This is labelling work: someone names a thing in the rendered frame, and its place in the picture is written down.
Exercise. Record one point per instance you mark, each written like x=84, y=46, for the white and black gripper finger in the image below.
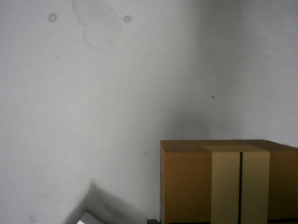
x=152, y=221

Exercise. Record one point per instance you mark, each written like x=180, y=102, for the brown cardboard box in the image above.
x=242, y=181

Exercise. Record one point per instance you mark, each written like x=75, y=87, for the white open box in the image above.
x=89, y=219

